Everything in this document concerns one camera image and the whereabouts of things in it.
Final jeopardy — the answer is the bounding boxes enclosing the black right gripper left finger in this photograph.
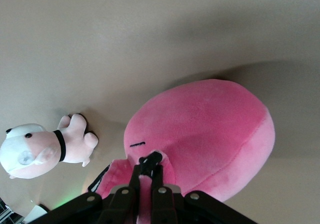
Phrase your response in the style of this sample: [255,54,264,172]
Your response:
[49,155,151,224]

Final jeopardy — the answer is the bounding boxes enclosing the pale pink plush dog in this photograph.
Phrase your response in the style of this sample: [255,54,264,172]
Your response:
[0,113,100,180]

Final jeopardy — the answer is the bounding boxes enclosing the round hot pink plush toy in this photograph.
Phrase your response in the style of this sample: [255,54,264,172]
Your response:
[86,78,276,224]

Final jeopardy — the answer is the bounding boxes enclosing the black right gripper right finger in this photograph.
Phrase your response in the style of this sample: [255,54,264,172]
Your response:
[149,151,259,224]

